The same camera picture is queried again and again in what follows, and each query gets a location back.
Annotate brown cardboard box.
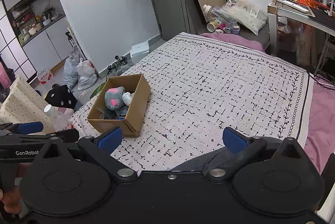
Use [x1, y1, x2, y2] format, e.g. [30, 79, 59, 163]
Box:
[88, 74, 151, 137]

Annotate black item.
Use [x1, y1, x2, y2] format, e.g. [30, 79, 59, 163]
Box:
[97, 108, 117, 120]

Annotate white fluffy pillow bag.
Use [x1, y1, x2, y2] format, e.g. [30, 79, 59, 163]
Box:
[227, 0, 268, 36]

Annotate cream dotted pillow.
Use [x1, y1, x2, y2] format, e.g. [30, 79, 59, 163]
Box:
[0, 76, 55, 134]

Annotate clear plastic water bottle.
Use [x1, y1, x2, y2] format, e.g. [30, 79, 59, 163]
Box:
[44, 105, 74, 132]

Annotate white flat box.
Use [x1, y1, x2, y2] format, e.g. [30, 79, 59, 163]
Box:
[130, 41, 149, 64]

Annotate white soft ball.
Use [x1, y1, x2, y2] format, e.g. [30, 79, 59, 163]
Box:
[122, 92, 135, 107]

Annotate black dotted plush bag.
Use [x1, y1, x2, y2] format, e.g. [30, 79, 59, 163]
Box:
[45, 83, 78, 110]

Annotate white desk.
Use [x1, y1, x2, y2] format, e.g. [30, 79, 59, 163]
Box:
[267, 0, 334, 75]

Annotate grey white plastic bags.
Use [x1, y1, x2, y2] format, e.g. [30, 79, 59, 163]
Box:
[63, 54, 98, 91]

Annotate white patterned bed blanket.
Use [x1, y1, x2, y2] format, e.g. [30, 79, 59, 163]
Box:
[69, 31, 315, 172]

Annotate pink bed sheet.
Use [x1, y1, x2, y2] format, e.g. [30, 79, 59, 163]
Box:
[200, 31, 335, 175]

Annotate large clear plastic jar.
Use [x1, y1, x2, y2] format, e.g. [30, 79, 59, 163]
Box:
[202, 5, 237, 33]

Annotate blue grey plush toy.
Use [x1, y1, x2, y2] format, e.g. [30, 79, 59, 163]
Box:
[104, 86, 128, 116]

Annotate person's hand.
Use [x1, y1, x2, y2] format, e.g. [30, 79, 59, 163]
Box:
[1, 163, 30, 214]

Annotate paper cup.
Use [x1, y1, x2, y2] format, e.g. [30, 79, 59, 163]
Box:
[206, 20, 220, 33]

